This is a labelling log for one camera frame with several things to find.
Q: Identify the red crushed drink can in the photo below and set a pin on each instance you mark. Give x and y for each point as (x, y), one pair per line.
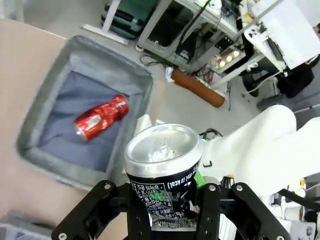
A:
(102, 117)

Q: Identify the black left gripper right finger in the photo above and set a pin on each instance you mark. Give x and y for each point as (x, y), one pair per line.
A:
(262, 212)

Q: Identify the green hard suitcase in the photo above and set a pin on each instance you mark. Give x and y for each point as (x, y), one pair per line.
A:
(127, 17)

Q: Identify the black crushed drink can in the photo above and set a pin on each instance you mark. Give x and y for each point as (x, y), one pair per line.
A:
(160, 170)

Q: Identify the grey fabric basket can sign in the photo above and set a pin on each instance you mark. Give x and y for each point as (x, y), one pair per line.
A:
(62, 57)

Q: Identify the black office chair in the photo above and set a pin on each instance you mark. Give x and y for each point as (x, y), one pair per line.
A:
(297, 80)

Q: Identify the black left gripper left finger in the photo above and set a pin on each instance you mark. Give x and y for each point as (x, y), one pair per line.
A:
(82, 212)

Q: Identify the white equipment box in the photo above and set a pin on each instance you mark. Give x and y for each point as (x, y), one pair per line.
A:
(282, 32)

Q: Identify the white paper sign CAN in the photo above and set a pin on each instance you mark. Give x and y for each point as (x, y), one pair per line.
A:
(146, 123)

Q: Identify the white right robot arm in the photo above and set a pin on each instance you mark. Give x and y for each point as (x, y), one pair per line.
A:
(262, 145)

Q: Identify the grey metal equipment rack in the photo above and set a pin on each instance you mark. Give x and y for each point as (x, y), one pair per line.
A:
(172, 37)

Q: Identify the white table leg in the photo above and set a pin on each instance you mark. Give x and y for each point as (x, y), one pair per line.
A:
(110, 25)

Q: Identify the brown cylindrical roll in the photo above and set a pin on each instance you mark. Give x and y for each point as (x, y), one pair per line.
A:
(197, 87)

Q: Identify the device with green lights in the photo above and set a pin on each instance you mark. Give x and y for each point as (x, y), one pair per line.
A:
(228, 58)

